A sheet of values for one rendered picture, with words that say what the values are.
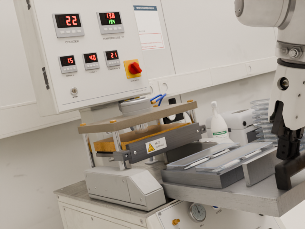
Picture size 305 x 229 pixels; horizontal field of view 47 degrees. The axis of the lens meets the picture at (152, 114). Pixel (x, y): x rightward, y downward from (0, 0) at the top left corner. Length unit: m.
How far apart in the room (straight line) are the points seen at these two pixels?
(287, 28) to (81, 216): 0.69
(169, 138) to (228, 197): 0.29
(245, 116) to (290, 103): 1.17
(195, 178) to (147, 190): 0.11
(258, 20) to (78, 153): 0.98
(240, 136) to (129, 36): 0.83
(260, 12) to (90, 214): 0.65
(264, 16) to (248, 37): 1.92
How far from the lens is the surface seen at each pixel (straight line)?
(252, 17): 0.55
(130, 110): 0.90
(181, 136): 0.90
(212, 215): 0.81
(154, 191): 0.73
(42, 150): 1.31
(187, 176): 0.70
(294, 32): 0.57
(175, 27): 1.88
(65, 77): 0.99
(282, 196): 0.58
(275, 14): 0.55
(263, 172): 0.66
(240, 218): 0.86
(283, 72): 0.58
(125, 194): 0.77
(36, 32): 1.00
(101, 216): 0.89
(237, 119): 1.72
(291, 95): 0.58
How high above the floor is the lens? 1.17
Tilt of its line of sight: 4 degrees down
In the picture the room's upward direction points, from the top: 12 degrees counter-clockwise
